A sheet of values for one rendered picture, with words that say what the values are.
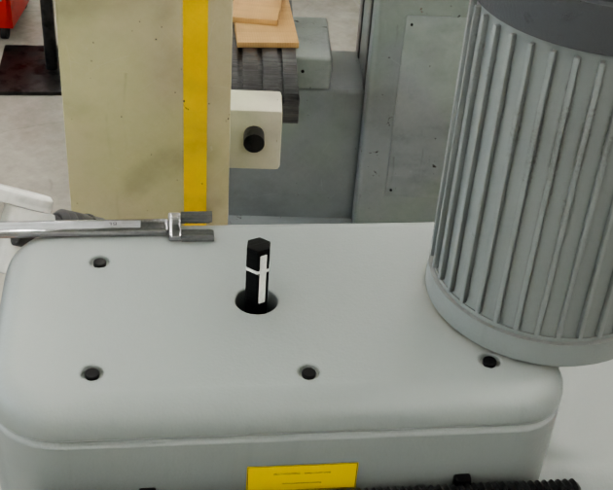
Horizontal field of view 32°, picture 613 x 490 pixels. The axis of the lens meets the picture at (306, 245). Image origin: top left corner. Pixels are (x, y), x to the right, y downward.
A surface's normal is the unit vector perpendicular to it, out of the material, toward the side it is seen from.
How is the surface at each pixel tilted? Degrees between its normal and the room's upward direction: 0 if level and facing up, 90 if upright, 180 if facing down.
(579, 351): 90
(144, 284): 0
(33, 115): 0
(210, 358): 0
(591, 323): 90
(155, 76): 90
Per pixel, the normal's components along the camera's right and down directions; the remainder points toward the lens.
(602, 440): 0.06, -0.81
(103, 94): 0.11, 0.58
